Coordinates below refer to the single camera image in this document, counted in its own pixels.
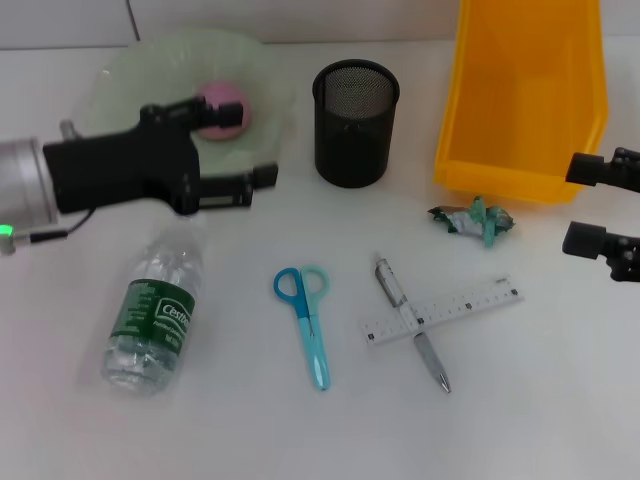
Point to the yellow plastic bin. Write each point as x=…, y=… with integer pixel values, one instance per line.
x=520, y=125

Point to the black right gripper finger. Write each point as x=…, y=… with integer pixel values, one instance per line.
x=582, y=240
x=585, y=169

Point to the blue scissors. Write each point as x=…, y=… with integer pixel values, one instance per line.
x=312, y=325

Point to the silver ballpoint pen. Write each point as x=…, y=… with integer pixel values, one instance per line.
x=395, y=295

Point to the transparent plastic ruler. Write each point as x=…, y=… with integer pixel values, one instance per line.
x=450, y=307

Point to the green plastic wrapper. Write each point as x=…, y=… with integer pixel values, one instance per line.
x=470, y=220

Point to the green label water bottle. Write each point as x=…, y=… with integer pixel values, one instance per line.
x=150, y=310

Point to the green glass fruit plate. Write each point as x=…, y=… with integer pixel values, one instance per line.
x=150, y=75

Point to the pink peach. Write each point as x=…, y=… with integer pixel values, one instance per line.
x=222, y=90

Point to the black mesh pen holder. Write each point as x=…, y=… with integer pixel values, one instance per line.
x=355, y=145

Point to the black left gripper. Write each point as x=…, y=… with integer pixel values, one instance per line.
x=120, y=170

